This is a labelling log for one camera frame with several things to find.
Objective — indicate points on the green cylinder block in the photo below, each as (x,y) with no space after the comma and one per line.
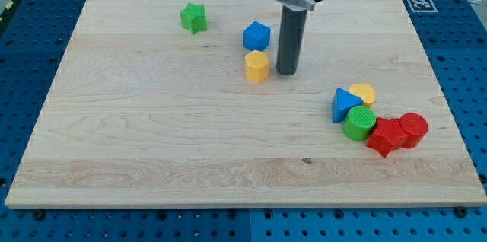
(358,123)

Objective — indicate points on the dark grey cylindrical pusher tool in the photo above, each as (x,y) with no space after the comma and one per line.
(290,40)

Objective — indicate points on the red star block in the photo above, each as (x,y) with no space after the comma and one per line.
(387,136)

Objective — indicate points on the light wooden board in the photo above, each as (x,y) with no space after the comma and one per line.
(142,114)

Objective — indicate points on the red cylinder block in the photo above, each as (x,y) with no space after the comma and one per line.
(415,126)

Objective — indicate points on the white fiducial marker tag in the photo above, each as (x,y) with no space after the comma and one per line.
(422,6)

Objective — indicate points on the yellow hexagon block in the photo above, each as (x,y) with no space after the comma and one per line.
(256,66)

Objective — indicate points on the green star block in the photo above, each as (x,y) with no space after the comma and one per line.
(193,18)

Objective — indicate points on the yellow heart block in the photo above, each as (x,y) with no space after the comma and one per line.
(365,92)

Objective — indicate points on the blue triangle block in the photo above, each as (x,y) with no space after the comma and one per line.
(342,102)

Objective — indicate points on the blue cube block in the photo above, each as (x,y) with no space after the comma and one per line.
(256,36)

